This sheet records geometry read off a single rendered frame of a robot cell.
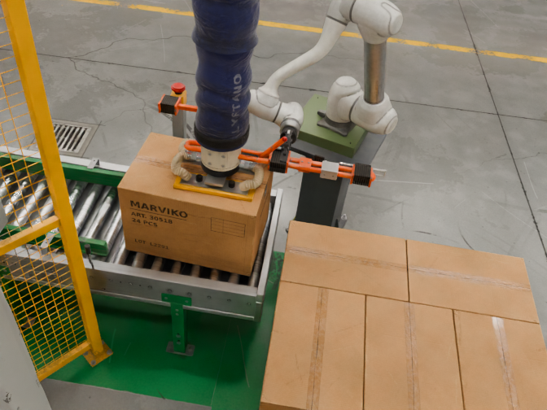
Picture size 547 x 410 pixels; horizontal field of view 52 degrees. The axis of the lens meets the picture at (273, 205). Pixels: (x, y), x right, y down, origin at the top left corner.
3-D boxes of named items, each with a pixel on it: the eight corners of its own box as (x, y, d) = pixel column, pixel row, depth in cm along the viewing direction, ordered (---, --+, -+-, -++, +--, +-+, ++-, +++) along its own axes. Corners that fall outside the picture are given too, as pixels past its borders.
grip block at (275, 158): (266, 171, 233) (268, 160, 229) (270, 157, 240) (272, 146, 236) (286, 175, 233) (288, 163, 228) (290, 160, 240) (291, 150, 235)
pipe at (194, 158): (174, 179, 234) (173, 168, 230) (190, 143, 252) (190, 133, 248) (253, 193, 232) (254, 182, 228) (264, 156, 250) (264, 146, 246)
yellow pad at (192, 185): (172, 188, 235) (172, 179, 231) (179, 173, 242) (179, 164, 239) (251, 202, 233) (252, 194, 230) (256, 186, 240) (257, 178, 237)
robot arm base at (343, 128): (326, 106, 314) (326, 98, 310) (361, 121, 306) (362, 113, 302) (309, 122, 302) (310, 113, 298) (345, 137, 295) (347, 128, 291)
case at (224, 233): (125, 249, 260) (116, 186, 233) (155, 193, 289) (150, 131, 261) (250, 276, 256) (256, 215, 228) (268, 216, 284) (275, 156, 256)
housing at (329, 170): (319, 178, 233) (321, 170, 230) (321, 167, 238) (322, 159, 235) (335, 181, 233) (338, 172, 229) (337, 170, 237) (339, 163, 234)
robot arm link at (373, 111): (367, 109, 298) (402, 127, 288) (348, 128, 292) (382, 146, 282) (369, -18, 234) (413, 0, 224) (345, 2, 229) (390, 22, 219)
